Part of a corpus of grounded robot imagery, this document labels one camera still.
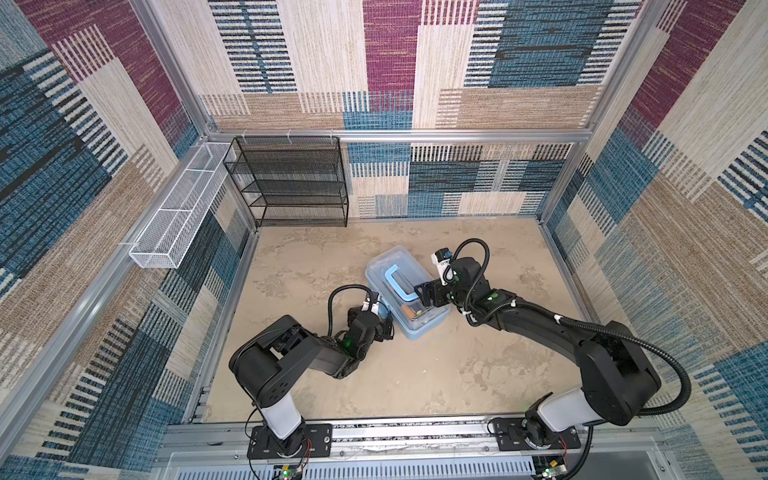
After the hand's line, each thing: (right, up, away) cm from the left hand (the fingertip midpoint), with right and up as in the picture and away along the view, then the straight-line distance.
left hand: (378, 307), depth 93 cm
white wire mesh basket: (-49, +19, -23) cm, 58 cm away
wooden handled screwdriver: (+9, 0, -9) cm, 13 cm away
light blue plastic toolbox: (+4, +10, -2) cm, 11 cm away
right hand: (+15, +7, -5) cm, 17 cm away
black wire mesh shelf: (-32, +42, +16) cm, 55 cm away
